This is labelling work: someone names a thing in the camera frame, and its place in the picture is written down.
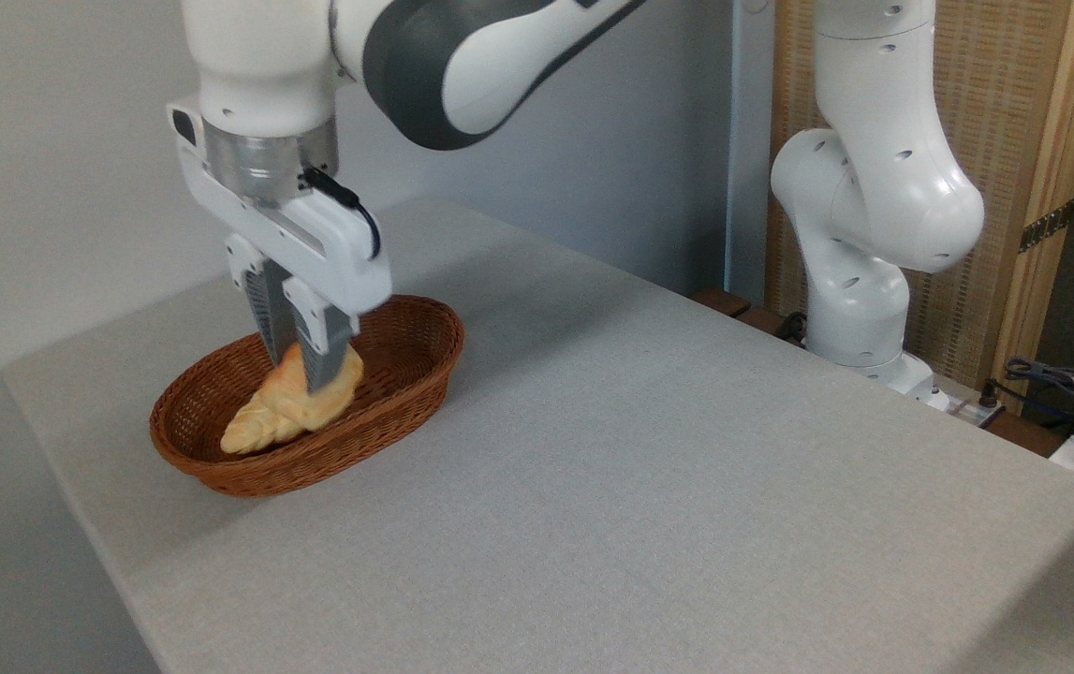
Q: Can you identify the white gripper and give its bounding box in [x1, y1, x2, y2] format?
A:
[167, 99, 394, 395]

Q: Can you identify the golden braided bread roll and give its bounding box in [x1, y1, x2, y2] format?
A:
[220, 393, 313, 457]
[260, 341, 366, 434]

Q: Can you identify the brown wicker oval basket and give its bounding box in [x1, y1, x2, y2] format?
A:
[149, 294, 465, 498]

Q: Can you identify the dark brown wooden bench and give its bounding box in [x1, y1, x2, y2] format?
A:
[691, 287, 811, 348]

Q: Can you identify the white power strip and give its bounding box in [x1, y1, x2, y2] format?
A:
[930, 378, 1008, 429]

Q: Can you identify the woven wood-framed folding screen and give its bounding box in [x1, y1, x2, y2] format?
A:
[766, 0, 1074, 413]

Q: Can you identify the dark metal screen hinge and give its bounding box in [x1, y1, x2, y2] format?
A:
[1019, 198, 1074, 255]

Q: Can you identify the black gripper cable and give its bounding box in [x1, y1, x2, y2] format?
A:
[302, 166, 383, 261]

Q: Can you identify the pale blue vertical post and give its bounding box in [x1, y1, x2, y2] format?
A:
[724, 0, 775, 306]

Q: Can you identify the bundle of dark cables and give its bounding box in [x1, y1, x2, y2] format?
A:
[1003, 356, 1074, 433]

